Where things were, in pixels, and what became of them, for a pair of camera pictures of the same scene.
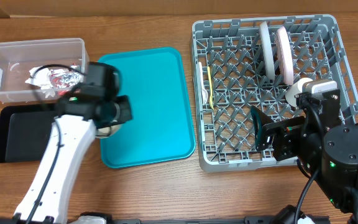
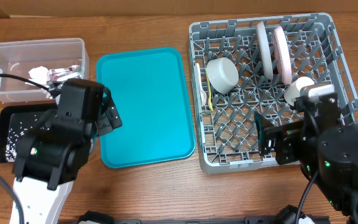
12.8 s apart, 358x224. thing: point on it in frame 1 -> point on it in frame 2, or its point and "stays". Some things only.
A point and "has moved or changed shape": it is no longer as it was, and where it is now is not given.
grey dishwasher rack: x=238 y=65 stays
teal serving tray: x=161 y=127 stays
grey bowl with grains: x=105 y=132 has moved or changed shape
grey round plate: x=268 y=48 has moved or changed shape
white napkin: x=42 y=79 stays
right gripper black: x=282 y=132 stays
